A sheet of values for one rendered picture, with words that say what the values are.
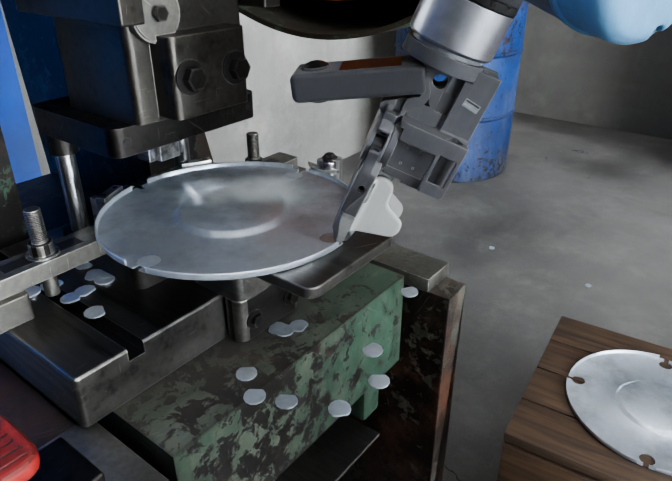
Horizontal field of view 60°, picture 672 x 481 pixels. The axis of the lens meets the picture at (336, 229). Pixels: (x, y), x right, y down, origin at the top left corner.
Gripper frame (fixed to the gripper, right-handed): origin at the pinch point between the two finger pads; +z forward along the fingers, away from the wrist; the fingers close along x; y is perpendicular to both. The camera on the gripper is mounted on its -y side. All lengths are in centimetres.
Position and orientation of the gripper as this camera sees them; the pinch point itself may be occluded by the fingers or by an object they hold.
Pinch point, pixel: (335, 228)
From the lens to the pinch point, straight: 58.7
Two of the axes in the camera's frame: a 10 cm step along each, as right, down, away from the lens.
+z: -3.7, 8.0, 4.7
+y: 9.2, 3.9, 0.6
